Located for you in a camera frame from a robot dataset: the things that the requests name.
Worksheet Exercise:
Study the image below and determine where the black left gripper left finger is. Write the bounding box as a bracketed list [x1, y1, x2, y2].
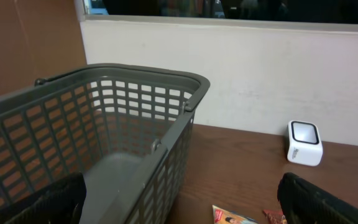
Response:
[0, 172, 86, 224]

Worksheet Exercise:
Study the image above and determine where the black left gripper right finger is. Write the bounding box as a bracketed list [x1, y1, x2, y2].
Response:
[277, 172, 358, 224]

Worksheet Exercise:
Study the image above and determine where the red chocolate bar wrapper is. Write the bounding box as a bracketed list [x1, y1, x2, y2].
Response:
[263, 210, 287, 224]

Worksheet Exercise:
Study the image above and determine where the yellow snack bag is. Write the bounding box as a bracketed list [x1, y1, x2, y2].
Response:
[212, 205, 257, 224]

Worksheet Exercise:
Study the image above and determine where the white barcode scanner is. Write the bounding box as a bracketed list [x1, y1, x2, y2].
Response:
[285, 120, 323, 166]

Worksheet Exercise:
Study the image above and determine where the grey plastic basket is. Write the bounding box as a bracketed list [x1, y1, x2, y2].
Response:
[0, 63, 210, 223]

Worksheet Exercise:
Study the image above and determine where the dark window with frame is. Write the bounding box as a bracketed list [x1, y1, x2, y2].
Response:
[75, 0, 358, 32]

